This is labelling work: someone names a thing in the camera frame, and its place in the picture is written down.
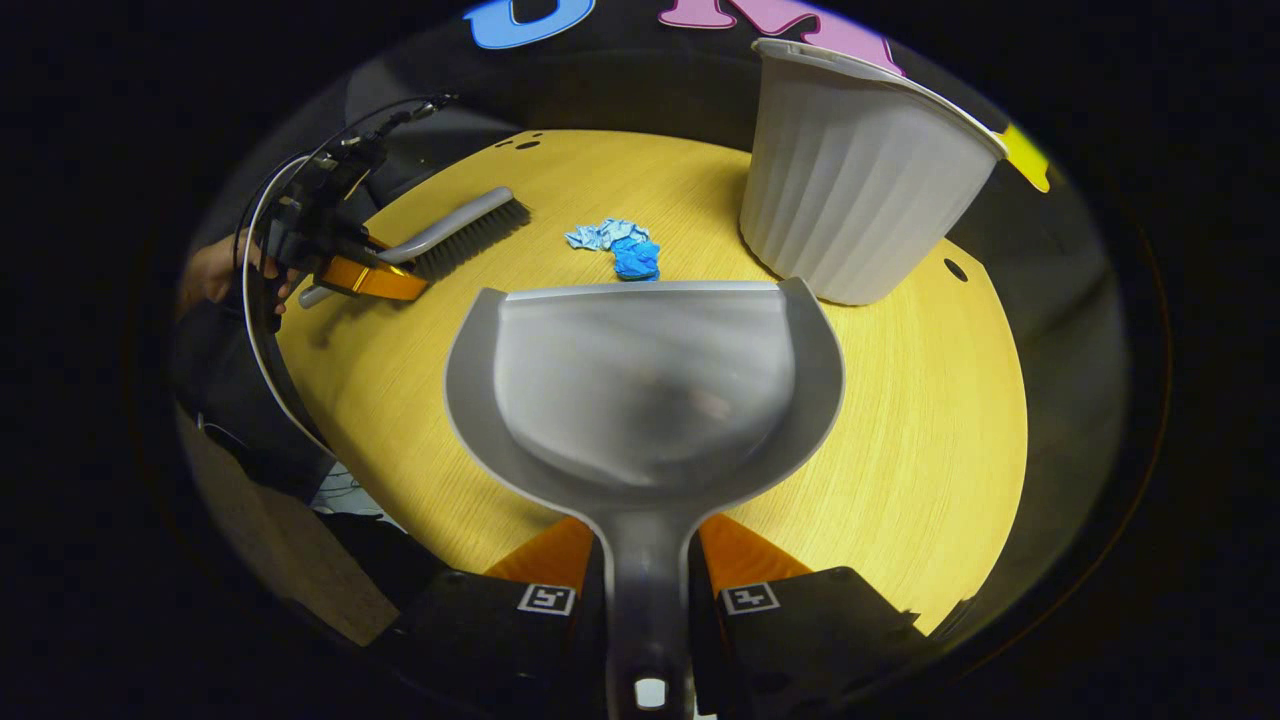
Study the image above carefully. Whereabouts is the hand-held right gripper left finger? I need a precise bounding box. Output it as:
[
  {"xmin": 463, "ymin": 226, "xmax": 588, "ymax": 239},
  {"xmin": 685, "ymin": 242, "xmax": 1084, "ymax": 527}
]
[{"xmin": 388, "ymin": 515, "xmax": 608, "ymax": 720}]

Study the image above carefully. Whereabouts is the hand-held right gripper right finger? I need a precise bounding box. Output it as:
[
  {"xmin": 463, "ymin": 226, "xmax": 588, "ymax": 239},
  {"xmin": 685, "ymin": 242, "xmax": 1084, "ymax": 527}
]
[{"xmin": 688, "ymin": 512, "xmax": 928, "ymax": 720}]

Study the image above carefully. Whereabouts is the small grey broom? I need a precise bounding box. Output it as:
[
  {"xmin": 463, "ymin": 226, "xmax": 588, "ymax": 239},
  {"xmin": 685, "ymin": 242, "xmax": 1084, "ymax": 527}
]
[{"xmin": 298, "ymin": 187, "xmax": 532, "ymax": 310}]

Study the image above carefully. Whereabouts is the light blue paper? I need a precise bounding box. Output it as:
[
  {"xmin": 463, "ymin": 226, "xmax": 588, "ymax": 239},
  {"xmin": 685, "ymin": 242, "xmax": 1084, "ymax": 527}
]
[{"xmin": 565, "ymin": 218, "xmax": 651, "ymax": 252}]

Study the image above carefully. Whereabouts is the grey plastic dustpan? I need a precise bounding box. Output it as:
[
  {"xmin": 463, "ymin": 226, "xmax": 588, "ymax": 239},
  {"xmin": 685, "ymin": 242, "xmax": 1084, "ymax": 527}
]
[{"xmin": 443, "ymin": 278, "xmax": 847, "ymax": 720}]

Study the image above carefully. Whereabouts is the white ribbed garbage bin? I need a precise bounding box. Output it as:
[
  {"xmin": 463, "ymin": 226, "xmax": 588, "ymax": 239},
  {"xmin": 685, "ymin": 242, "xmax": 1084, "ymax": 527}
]
[{"xmin": 738, "ymin": 38, "xmax": 1009, "ymax": 307}]

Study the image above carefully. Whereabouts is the white cable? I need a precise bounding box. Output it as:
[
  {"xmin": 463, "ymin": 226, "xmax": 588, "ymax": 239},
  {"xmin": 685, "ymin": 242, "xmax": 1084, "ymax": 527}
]
[{"xmin": 242, "ymin": 153, "xmax": 337, "ymax": 461}]

